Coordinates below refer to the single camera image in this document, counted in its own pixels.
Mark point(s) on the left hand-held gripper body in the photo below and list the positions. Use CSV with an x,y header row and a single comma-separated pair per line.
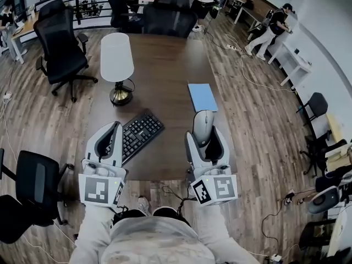
x,y
94,190

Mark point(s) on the white side table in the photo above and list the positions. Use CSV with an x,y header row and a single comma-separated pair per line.
x,y
294,60

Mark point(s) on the black keyboard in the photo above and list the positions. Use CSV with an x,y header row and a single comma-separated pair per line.
x,y
143,133

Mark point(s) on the grey shell chair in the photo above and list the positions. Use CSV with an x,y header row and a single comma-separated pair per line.
x,y
324,199

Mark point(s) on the small black chair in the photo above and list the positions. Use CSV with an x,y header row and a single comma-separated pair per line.
x,y
317,103

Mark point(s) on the person's left forearm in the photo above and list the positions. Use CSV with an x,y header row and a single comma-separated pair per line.
x,y
92,230

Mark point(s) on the white power strip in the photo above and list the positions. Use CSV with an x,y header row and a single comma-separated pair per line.
x,y
276,257
231,47

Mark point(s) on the blue notebook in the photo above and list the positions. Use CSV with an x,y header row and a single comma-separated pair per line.
x,y
203,97

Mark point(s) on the person's black shorts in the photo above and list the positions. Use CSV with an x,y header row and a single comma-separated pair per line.
x,y
165,212

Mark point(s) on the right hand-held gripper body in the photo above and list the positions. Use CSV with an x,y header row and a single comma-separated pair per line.
x,y
222,188

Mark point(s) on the white charger block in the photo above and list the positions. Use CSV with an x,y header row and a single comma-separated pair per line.
x,y
7,96

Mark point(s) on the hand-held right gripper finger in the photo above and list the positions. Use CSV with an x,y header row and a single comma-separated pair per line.
x,y
226,148
194,153

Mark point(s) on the person's white shoe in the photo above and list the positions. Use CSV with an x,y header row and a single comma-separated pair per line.
x,y
143,205

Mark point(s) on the wooden desk with white legs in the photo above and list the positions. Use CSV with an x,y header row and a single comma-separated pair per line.
x,y
24,29

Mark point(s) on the person's light patterned shirt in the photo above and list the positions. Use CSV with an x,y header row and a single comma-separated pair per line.
x,y
156,241

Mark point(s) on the grey computer mouse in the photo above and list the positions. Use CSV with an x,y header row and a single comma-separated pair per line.
x,y
203,124

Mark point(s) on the person's right forearm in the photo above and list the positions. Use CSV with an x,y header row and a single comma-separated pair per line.
x,y
220,230

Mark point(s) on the white shade table lamp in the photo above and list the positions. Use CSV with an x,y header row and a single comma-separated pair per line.
x,y
116,56

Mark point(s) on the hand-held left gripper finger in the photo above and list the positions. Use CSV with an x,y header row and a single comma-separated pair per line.
x,y
92,143
118,147

